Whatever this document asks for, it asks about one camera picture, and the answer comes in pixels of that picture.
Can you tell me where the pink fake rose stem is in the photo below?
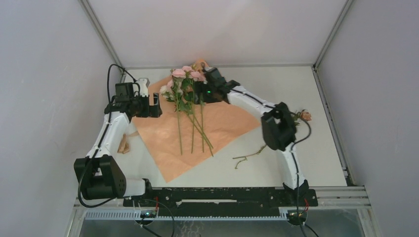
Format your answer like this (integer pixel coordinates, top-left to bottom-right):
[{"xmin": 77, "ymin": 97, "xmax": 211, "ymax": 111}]
[{"xmin": 182, "ymin": 65, "xmax": 214, "ymax": 156}]

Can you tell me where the pink fake rose bunch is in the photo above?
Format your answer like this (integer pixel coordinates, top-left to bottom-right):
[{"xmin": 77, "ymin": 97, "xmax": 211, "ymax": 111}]
[{"xmin": 232, "ymin": 109, "xmax": 312, "ymax": 169}]

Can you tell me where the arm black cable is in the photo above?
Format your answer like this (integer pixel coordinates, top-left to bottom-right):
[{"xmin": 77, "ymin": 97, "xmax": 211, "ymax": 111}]
[
  {"xmin": 235, "ymin": 88, "xmax": 312, "ymax": 237},
  {"xmin": 77, "ymin": 64, "xmax": 141, "ymax": 209}
]

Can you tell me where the tan ribbon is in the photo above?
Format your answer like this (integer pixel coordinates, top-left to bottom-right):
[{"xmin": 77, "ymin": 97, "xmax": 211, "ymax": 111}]
[{"xmin": 117, "ymin": 131, "xmax": 139, "ymax": 154}]

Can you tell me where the pink fake rose sprig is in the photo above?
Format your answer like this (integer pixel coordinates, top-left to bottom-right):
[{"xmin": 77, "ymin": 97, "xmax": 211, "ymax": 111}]
[{"xmin": 159, "ymin": 69, "xmax": 186, "ymax": 155}]

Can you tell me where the black mounting base rail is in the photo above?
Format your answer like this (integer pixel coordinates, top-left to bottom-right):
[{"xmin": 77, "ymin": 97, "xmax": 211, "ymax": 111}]
[{"xmin": 123, "ymin": 187, "xmax": 318, "ymax": 218}]

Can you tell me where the white slotted cable duct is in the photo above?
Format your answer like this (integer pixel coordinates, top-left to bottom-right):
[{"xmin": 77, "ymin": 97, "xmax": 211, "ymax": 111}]
[{"xmin": 84, "ymin": 209, "xmax": 295, "ymax": 221}]

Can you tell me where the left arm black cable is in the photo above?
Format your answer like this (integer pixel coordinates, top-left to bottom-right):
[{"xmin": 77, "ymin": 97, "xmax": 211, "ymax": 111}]
[{"xmin": 77, "ymin": 64, "xmax": 141, "ymax": 209}]

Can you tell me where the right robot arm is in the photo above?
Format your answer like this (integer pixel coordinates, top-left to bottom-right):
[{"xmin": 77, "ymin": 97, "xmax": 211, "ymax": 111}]
[{"xmin": 195, "ymin": 66, "xmax": 309, "ymax": 205}]

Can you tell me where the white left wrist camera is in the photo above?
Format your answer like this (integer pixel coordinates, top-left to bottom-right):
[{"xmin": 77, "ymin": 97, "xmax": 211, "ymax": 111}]
[{"xmin": 134, "ymin": 78, "xmax": 150, "ymax": 97}]

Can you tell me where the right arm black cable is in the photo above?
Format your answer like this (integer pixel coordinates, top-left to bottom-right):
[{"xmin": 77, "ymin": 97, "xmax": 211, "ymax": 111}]
[{"xmin": 235, "ymin": 88, "xmax": 312, "ymax": 237}]

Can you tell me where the aluminium frame rail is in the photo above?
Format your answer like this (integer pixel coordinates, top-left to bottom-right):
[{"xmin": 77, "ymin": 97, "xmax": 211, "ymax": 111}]
[{"xmin": 73, "ymin": 186, "xmax": 372, "ymax": 210}]

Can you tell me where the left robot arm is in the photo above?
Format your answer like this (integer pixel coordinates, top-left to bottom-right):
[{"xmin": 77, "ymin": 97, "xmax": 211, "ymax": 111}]
[{"xmin": 74, "ymin": 78, "xmax": 162, "ymax": 206}]

